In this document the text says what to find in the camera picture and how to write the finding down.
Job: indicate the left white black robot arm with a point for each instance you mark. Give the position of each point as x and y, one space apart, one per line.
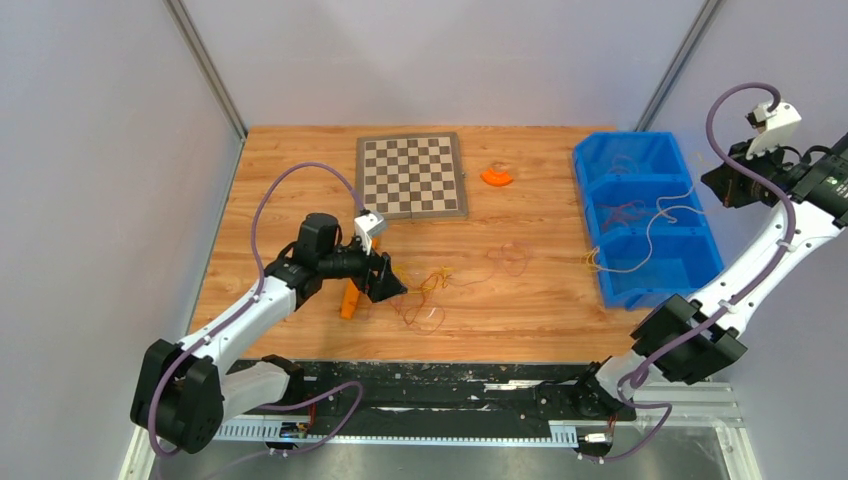
186 389

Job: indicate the left corner aluminium post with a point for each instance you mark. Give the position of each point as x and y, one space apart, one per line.
196 46

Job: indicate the orange carrot toy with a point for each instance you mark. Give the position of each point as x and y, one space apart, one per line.
350 301

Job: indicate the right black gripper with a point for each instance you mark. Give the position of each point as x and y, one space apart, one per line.
728 181

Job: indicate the wooden chessboard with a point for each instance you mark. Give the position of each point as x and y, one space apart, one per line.
412 176

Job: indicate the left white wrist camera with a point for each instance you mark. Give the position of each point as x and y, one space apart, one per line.
368 227

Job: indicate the corner aluminium post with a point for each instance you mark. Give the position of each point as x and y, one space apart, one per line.
196 46
693 36

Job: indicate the orange curved plastic piece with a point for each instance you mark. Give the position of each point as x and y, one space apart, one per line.
496 178

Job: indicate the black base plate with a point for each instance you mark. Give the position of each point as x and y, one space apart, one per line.
453 400

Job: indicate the aluminium frame rail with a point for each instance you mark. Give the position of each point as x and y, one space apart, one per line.
681 432

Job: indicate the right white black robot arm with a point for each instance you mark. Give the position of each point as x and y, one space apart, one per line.
688 339

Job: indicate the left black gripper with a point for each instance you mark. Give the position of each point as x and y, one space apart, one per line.
384 285

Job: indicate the right corner aluminium post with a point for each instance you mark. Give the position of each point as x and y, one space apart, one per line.
693 36

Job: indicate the blue three-compartment bin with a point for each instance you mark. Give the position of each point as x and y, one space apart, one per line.
648 231

